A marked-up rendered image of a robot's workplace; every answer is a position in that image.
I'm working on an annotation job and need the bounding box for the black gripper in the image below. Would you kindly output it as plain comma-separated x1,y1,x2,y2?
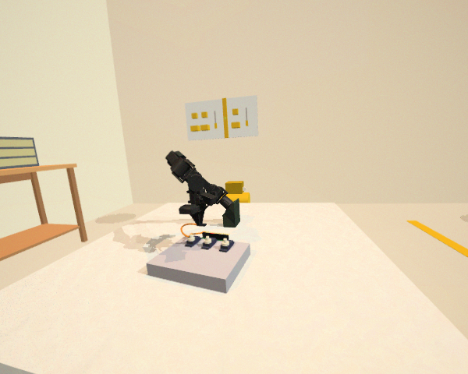
179,189,209,226

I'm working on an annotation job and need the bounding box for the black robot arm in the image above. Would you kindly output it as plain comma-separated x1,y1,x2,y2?
165,150,233,210

